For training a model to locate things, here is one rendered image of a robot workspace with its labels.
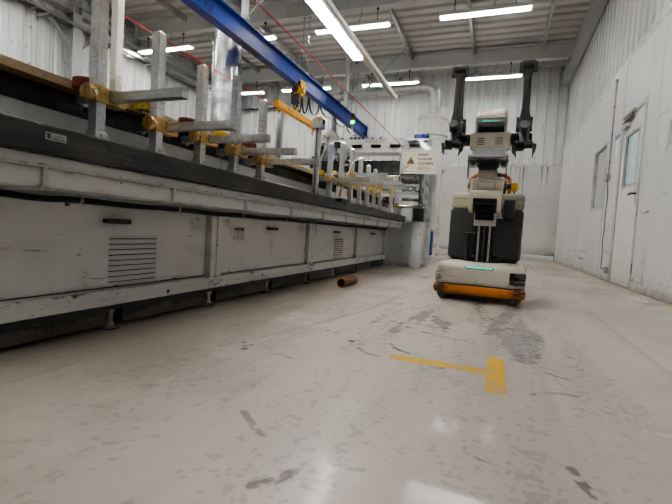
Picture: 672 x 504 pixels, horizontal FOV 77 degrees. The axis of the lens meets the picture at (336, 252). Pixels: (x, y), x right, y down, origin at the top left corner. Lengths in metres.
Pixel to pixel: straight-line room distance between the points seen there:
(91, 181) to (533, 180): 11.39
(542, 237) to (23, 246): 11.46
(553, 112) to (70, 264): 11.83
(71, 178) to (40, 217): 0.27
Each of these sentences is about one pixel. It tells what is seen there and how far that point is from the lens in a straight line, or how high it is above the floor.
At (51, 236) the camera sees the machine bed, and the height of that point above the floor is 0.37.
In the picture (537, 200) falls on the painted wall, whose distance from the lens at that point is 12.20.
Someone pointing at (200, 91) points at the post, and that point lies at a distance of 1.99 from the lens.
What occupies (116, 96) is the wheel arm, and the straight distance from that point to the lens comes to 1.60.
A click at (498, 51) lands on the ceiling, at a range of 11.77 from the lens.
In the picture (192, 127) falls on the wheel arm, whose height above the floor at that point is 0.80.
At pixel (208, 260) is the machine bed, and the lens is 2.37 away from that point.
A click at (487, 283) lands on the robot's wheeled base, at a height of 0.15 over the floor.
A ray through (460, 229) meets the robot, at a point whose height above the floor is 0.52.
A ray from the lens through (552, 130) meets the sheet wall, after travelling 12.50.
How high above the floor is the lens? 0.46
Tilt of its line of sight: 3 degrees down
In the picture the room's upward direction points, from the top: 4 degrees clockwise
